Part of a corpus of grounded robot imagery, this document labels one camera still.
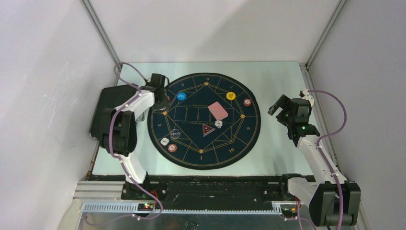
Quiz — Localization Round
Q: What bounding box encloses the blue small blind button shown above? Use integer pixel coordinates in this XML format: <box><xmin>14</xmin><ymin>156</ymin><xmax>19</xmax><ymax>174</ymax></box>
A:
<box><xmin>177</xmin><ymin>92</ymin><xmax>187</xmax><ymax>101</ymax></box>

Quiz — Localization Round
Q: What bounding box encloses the red poker chip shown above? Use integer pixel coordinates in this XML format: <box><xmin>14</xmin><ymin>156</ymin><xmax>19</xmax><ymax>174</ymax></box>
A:
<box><xmin>168</xmin><ymin>144</ymin><xmax>177</xmax><ymax>152</ymax></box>
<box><xmin>243</xmin><ymin>98</ymin><xmax>252</xmax><ymax>107</ymax></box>

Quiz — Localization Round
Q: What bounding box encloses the white poker chip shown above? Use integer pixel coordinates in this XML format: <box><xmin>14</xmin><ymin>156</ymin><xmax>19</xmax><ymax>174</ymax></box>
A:
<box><xmin>160</xmin><ymin>138</ymin><xmax>169</xmax><ymax>146</ymax></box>

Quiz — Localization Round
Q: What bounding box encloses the yellow big blind button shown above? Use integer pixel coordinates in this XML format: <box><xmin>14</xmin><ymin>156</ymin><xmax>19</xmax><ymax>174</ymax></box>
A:
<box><xmin>226</xmin><ymin>92</ymin><xmax>236</xmax><ymax>101</ymax></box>

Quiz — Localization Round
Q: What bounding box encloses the red playing card deck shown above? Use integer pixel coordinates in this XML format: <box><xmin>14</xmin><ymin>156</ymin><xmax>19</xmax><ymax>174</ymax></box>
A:
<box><xmin>207</xmin><ymin>102</ymin><xmax>228</xmax><ymax>120</ymax></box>

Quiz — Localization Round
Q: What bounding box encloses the white dealer button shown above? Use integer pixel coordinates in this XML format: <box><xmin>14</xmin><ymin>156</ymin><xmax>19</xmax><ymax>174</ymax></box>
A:
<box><xmin>214</xmin><ymin>120</ymin><xmax>223</xmax><ymax>128</ymax></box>

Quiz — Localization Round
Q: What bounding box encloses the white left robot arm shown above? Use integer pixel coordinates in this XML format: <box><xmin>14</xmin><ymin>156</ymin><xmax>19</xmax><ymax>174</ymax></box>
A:
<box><xmin>92</xmin><ymin>73</ymin><xmax>169</xmax><ymax>200</ymax></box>

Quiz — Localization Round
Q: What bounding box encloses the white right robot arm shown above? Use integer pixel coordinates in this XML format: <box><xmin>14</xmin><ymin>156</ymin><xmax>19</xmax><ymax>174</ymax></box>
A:
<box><xmin>268</xmin><ymin>90</ymin><xmax>361</xmax><ymax>230</ymax></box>

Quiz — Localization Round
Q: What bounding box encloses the clear round button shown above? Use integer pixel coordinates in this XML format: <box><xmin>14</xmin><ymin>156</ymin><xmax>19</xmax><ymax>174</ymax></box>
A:
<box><xmin>169</xmin><ymin>129</ymin><xmax>181</xmax><ymax>139</ymax></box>

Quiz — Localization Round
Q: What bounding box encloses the black carrying case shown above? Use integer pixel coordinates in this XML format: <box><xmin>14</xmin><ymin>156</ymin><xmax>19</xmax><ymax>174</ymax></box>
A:
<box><xmin>90</xmin><ymin>85</ymin><xmax>137</xmax><ymax>142</ymax></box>

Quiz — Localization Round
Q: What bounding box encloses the round dark poker mat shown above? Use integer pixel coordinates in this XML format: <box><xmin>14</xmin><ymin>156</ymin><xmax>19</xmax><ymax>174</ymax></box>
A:
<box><xmin>147</xmin><ymin>73</ymin><xmax>261</xmax><ymax>170</ymax></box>

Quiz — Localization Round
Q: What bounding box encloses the red triangular marker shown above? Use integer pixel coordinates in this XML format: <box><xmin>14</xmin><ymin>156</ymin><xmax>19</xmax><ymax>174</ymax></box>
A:
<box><xmin>202</xmin><ymin>124</ymin><xmax>216</xmax><ymax>137</ymax></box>

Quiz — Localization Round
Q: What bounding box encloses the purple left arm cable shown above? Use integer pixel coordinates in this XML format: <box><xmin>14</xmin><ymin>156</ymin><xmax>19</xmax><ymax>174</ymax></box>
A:
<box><xmin>76</xmin><ymin>62</ymin><xmax>164</xmax><ymax>227</ymax></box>

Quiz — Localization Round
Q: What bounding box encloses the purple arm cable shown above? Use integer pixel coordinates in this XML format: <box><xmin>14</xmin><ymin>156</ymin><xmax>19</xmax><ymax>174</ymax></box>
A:
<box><xmin>76</xmin><ymin>62</ymin><xmax>164</xmax><ymax>227</ymax></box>
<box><xmin>282</xmin><ymin>90</ymin><xmax>348</xmax><ymax>230</ymax></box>

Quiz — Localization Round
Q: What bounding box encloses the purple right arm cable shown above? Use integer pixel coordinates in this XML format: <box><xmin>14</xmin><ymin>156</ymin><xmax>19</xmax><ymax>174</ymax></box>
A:
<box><xmin>282</xmin><ymin>90</ymin><xmax>348</xmax><ymax>230</ymax></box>

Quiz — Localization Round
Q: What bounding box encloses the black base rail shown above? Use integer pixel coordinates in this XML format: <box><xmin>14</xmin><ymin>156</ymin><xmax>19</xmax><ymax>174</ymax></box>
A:
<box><xmin>109</xmin><ymin>173</ymin><xmax>315</xmax><ymax>212</ymax></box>

